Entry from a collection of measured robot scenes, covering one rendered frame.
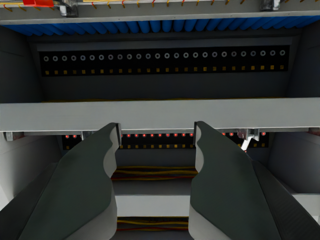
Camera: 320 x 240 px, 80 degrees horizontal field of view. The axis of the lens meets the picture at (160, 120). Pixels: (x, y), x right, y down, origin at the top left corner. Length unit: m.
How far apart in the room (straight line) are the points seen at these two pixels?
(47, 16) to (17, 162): 0.30
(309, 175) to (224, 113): 0.27
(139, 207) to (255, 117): 0.27
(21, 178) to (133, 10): 0.40
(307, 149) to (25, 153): 0.61
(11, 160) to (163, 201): 0.31
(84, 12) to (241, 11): 0.22
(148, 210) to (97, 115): 0.22
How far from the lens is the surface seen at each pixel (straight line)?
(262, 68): 0.48
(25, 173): 0.53
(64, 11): 0.30
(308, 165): 0.52
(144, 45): 0.44
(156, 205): 0.42
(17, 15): 0.38
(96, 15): 0.33
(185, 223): 0.66
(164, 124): 0.30
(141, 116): 0.30
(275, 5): 0.31
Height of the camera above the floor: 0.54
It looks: 25 degrees up
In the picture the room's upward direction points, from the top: 178 degrees clockwise
